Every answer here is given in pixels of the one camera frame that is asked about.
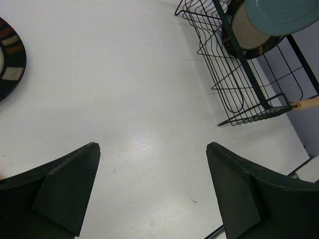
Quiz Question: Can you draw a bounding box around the teal plate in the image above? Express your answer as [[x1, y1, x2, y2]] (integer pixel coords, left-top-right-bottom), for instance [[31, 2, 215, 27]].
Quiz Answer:
[[245, 0, 319, 36]]

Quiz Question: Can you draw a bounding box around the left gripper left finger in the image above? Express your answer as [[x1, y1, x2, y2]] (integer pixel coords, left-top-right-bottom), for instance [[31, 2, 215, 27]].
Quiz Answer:
[[0, 142, 101, 239]]

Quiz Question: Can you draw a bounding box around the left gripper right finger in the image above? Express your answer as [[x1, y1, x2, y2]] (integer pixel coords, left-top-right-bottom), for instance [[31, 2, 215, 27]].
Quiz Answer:
[[206, 142, 319, 239]]

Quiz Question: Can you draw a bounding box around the black rimmed plate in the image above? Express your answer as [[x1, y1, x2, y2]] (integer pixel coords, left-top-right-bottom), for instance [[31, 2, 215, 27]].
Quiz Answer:
[[0, 18, 27, 101], [225, 0, 284, 59]]

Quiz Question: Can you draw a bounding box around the black wire dish rack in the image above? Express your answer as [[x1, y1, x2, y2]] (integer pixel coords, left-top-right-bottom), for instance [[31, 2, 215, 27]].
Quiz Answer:
[[175, 0, 319, 126]]

